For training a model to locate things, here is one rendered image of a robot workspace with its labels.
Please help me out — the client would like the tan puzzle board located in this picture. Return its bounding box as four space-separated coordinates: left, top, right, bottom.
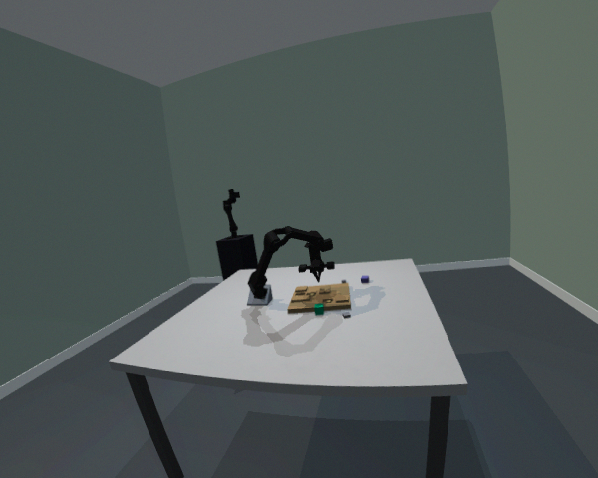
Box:
287 282 351 314

